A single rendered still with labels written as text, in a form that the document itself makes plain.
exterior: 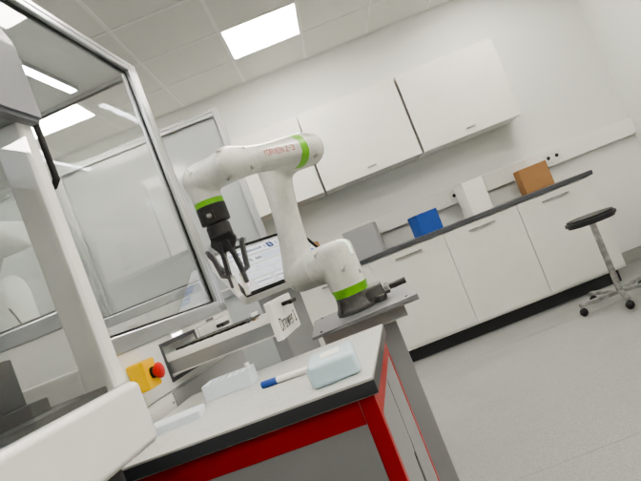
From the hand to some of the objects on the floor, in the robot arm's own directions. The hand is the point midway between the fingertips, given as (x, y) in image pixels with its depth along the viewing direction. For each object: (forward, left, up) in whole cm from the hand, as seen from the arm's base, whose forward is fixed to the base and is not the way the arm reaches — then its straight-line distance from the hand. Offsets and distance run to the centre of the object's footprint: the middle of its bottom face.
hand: (240, 285), depth 181 cm
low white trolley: (-2, +51, -98) cm, 110 cm away
